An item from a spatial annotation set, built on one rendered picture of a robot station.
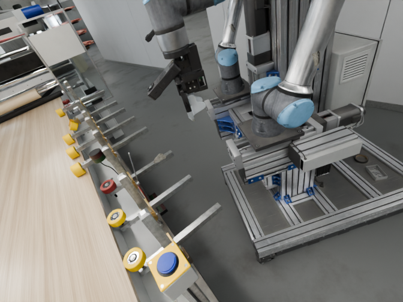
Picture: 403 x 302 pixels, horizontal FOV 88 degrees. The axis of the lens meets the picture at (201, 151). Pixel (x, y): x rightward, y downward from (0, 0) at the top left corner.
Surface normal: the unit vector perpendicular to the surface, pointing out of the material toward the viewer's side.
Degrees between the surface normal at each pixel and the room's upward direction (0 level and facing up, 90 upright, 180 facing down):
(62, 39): 90
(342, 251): 0
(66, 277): 0
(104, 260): 0
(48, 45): 90
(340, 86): 90
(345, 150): 90
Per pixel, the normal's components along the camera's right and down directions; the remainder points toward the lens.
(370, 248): -0.25, -0.73
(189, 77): 0.21, 0.59
